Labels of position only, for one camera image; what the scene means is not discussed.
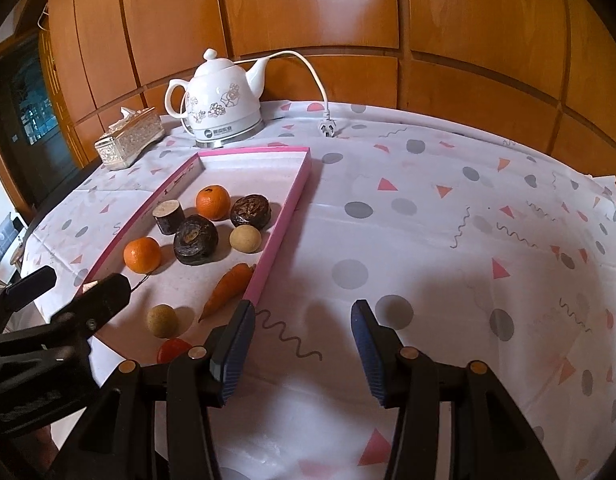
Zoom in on red tomato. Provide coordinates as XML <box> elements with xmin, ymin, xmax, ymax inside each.
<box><xmin>157</xmin><ymin>338</ymin><xmax>193</xmax><ymax>365</ymax></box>

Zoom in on dark glass door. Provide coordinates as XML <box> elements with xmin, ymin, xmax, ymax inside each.
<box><xmin>0</xmin><ymin>35</ymin><xmax>83</xmax><ymax>211</ymax></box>

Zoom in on orange mandarin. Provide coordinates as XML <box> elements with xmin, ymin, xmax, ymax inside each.
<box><xmin>123</xmin><ymin>236</ymin><xmax>163</xmax><ymax>275</ymax></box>
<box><xmin>196</xmin><ymin>185</ymin><xmax>231</xmax><ymax>222</ymax></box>

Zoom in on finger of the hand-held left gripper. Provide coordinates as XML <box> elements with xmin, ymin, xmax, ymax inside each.
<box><xmin>0</xmin><ymin>266</ymin><xmax>57</xmax><ymax>318</ymax></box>
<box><xmin>52</xmin><ymin>274</ymin><xmax>131</xmax><ymax>333</ymax></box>

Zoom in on white patterned tablecloth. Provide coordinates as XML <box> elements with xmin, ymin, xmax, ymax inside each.
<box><xmin>20</xmin><ymin>100</ymin><xmax>616</xmax><ymax>480</ymax></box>

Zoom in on white power cable with plug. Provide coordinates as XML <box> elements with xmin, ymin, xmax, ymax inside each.
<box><xmin>260</xmin><ymin>50</ymin><xmax>339</xmax><ymax>139</ymax></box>

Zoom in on short sugarcane piece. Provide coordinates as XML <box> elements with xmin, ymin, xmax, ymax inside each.
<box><xmin>152</xmin><ymin>200</ymin><xmax>186</xmax><ymax>235</ymax></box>

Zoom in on orange carrot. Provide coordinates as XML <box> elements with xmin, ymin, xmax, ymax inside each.
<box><xmin>198</xmin><ymin>262</ymin><xmax>256</xmax><ymax>323</ymax></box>

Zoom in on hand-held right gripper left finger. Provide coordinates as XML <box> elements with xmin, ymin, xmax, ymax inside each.
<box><xmin>48</xmin><ymin>300</ymin><xmax>257</xmax><ymax>480</ymax></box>

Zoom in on silver patterned tissue box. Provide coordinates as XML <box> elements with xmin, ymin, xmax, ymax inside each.
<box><xmin>94</xmin><ymin>106</ymin><xmax>166</xmax><ymax>171</ymax></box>

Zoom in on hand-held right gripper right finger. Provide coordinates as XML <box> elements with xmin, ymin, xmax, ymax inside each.
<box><xmin>350</xmin><ymin>299</ymin><xmax>561</xmax><ymax>480</ymax></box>

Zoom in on white ceramic electric kettle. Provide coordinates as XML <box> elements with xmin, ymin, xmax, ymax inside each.
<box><xmin>165</xmin><ymin>48</ymin><xmax>271</xmax><ymax>150</ymax></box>

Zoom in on pink shallow tray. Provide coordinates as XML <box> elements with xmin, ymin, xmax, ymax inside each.
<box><xmin>75</xmin><ymin>146</ymin><xmax>311</xmax><ymax>366</ymax></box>

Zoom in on dark brown round fruit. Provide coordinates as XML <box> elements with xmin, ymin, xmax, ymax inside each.
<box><xmin>173</xmin><ymin>214</ymin><xmax>219</xmax><ymax>266</ymax></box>
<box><xmin>230</xmin><ymin>196</ymin><xmax>272</xmax><ymax>229</ymax></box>

